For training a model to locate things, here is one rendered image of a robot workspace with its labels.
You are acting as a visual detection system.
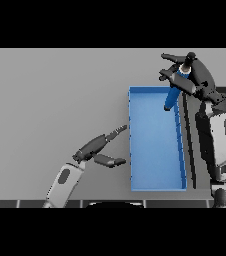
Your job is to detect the blue bin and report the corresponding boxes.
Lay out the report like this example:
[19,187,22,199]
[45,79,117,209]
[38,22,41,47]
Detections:
[127,85,188,192]

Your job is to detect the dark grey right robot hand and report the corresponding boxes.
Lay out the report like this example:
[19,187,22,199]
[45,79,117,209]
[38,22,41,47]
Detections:
[158,51,226,112]

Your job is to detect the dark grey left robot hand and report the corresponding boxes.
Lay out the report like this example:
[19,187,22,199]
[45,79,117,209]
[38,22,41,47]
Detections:
[72,124,129,169]

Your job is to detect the dark grey bin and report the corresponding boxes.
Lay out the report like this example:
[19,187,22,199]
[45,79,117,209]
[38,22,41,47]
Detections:
[180,86,226,191]

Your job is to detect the blue pipe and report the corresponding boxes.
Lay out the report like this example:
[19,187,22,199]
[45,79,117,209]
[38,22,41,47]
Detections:
[163,63,193,112]

